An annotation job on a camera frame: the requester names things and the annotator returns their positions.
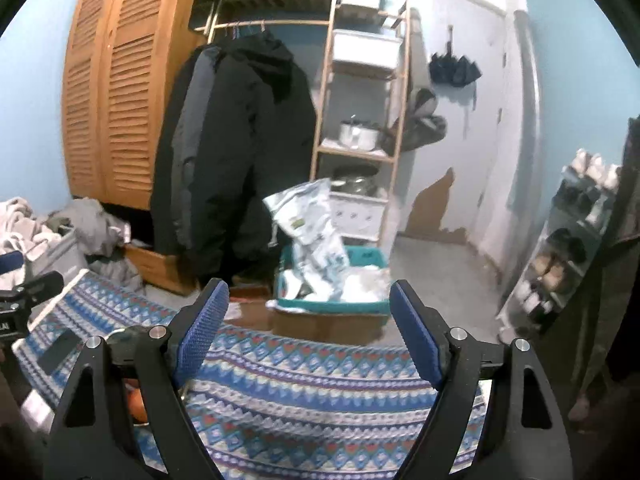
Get blue patterned tablecloth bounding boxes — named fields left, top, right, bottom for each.
left=12, top=269, right=493, bottom=480

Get dark green glass plate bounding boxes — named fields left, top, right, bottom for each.
left=102, top=327, right=151, bottom=428

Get clear plastic bag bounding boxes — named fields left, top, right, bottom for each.
left=340, top=265, right=391, bottom=303

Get large orange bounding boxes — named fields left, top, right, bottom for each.
left=127, top=387, right=149, bottom=423

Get white patterned box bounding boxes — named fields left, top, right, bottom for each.
left=330, top=195, right=390, bottom=241

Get dark brown hanging coat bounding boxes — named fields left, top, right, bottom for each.
left=537, top=115, right=640, bottom=426

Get white cooking pot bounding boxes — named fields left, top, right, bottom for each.
left=340, top=119, right=381, bottom=151

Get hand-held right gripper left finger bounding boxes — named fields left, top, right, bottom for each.
left=44, top=278, right=230, bottom=480

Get cardboard box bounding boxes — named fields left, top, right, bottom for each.
left=267, top=305, right=391, bottom=346

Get wooden shelf rack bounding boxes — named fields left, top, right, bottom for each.
left=309, top=0, right=413, bottom=256

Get black folded umbrella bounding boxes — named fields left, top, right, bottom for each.
left=429, top=25, right=482, bottom=86

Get teal plastic crate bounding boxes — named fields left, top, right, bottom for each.
left=272, top=245, right=393, bottom=315

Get pale blue door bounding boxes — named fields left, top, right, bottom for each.
left=395, top=0, right=526, bottom=246

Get white rice bag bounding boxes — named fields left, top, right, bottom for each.
left=262, top=178, right=351, bottom=301

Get metal pipe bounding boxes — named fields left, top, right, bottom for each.
left=512, top=10, right=543, bottom=281

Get grey hanging bag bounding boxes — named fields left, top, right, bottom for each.
left=397, top=87, right=447, bottom=153

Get white shoe rack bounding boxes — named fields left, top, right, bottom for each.
left=497, top=160, right=621, bottom=333

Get wooden louvered wardrobe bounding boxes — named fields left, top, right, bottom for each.
left=61, top=0, right=208, bottom=211

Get black hooded coat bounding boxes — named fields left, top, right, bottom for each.
left=150, top=32, right=317, bottom=286

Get black smartphone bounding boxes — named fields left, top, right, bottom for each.
left=37, top=332, right=83, bottom=376

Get grey jacket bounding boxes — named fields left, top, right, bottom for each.
left=170, top=45, right=221, bottom=261

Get shoe rack with shoes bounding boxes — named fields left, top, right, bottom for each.
left=500, top=149, right=621, bottom=331

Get pile of grey clothes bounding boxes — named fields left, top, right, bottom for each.
left=47, top=197, right=146, bottom=291

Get steel pot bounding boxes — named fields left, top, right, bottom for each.
left=330, top=165, right=381, bottom=196

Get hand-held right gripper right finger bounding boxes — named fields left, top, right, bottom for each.
left=389, top=280, right=568, bottom=480

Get grey fabric storage bin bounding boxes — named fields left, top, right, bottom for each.
left=22, top=227, right=88, bottom=286

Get wooden clothes rail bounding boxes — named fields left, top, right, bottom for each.
left=192, top=19, right=333, bottom=36

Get white fleece garment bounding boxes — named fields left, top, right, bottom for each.
left=0, top=199, right=56, bottom=261

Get wooden drawer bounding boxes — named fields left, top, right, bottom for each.
left=124, top=242, right=193, bottom=296

